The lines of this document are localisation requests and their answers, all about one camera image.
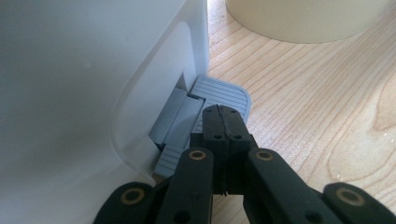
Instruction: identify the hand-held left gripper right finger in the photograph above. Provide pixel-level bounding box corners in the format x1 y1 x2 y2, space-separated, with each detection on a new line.
219 105 259 196

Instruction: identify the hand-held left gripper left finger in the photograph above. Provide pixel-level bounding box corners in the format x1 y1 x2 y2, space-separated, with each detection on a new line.
190 104 232 195

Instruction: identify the white pedal trash bin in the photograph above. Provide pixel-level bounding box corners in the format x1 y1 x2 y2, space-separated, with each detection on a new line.
0 0 210 224

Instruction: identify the cream round container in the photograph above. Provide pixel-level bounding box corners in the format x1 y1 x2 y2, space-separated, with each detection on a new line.
225 0 394 45

